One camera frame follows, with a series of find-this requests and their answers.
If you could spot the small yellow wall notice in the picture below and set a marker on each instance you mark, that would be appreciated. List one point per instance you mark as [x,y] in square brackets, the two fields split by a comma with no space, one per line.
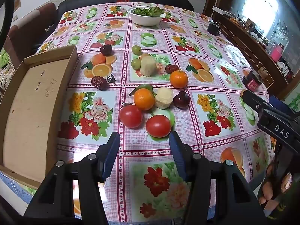
[17,4]

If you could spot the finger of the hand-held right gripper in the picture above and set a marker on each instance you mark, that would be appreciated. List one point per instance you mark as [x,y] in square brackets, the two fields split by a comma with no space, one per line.
[256,102]

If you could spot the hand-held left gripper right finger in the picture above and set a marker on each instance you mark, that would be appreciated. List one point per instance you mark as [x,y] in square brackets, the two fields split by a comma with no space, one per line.
[178,155]

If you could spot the pink container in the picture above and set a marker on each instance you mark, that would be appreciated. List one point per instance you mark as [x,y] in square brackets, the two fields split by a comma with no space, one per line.
[276,52]

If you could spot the black sofa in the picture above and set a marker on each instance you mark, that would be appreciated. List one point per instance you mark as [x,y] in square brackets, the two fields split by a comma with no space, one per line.
[93,0]

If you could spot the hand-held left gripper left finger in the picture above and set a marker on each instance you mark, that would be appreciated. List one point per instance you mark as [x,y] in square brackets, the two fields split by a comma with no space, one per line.
[112,155]

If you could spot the red cloth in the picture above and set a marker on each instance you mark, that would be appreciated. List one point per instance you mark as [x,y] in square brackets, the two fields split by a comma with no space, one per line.
[121,0]

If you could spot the dark red plum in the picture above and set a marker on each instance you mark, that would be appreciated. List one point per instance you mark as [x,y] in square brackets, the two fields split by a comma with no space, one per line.
[106,50]
[181,100]

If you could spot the pale yellow banana chunk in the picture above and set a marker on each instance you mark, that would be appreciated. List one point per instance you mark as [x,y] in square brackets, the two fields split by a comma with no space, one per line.
[148,66]

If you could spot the green pillow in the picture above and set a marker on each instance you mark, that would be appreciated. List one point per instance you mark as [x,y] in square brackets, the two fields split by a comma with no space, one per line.
[3,59]

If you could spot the brown sofa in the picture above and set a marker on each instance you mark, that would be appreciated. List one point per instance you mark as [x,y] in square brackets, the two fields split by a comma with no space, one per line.
[35,18]

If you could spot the white bowl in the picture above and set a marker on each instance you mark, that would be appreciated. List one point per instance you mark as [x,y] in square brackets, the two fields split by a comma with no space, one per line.
[146,20]

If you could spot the red tomato with stem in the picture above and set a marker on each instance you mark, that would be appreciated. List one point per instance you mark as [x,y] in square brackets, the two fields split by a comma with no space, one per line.
[131,117]

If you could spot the orange with green leaf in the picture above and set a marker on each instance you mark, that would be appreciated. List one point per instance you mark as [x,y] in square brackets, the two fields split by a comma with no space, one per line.
[144,99]

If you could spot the blue checked undercloth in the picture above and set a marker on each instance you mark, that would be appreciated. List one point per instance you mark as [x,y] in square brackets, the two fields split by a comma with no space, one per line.
[14,184]

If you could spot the wooden sideboard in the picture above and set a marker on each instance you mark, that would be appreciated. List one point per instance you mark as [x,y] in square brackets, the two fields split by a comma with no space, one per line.
[246,49]

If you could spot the green grape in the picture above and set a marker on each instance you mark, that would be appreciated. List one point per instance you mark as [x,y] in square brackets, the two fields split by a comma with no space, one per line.
[136,63]
[136,50]

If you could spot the person's right hand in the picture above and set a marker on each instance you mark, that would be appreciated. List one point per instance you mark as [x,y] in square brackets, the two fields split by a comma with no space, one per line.
[267,192]

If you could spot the floral fruit print tablecloth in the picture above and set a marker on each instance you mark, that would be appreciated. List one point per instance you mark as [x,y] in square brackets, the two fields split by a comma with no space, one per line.
[211,145]

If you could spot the black cup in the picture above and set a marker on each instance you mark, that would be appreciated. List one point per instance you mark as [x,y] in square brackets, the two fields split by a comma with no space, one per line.
[213,28]

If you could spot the red date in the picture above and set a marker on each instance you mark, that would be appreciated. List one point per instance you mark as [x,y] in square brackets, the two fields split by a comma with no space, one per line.
[99,82]
[172,69]

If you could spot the floral blanket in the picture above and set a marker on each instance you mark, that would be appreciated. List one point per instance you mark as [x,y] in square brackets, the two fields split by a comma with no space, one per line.
[5,79]

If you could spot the green leafy vegetables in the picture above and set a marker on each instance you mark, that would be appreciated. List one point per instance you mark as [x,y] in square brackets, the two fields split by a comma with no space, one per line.
[147,11]

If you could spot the red jar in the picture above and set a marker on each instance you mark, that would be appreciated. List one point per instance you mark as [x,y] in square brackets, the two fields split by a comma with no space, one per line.
[253,80]

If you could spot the shallow cardboard box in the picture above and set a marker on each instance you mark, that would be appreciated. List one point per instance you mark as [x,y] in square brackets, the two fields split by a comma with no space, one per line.
[30,112]

